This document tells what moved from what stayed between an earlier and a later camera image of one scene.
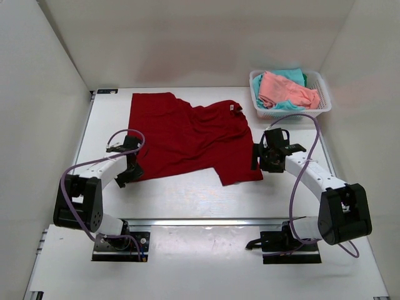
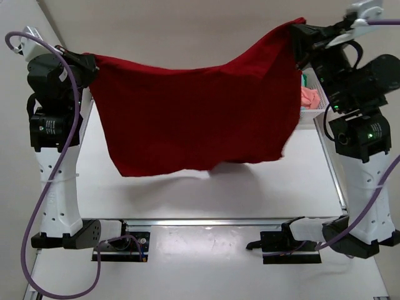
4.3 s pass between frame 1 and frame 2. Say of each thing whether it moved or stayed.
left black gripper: moved
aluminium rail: stayed
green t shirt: stayed
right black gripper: moved
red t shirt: moved
